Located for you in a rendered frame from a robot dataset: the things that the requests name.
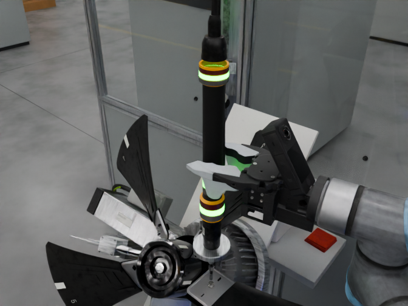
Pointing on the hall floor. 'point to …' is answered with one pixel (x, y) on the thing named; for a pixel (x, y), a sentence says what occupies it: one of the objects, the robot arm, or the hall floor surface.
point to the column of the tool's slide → (232, 40)
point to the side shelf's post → (276, 282)
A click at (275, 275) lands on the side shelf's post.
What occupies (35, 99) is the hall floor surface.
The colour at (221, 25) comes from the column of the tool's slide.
